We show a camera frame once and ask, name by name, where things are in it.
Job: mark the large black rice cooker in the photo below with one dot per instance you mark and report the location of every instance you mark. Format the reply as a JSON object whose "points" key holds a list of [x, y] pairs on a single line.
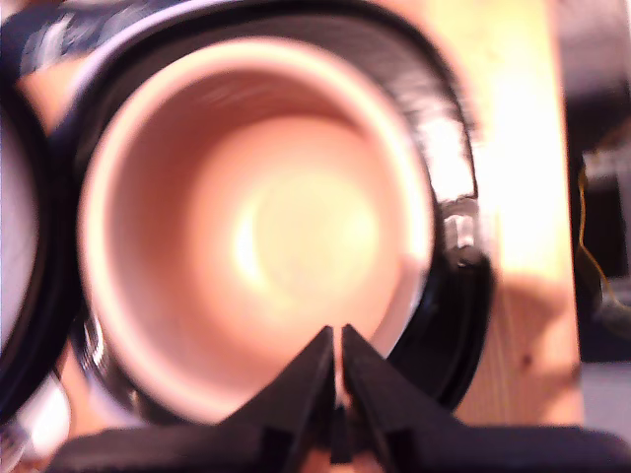
{"points": [[453, 162]]}

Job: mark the black rice cooker lid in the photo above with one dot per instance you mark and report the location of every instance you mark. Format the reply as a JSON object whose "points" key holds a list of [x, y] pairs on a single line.
{"points": [[49, 295]]}

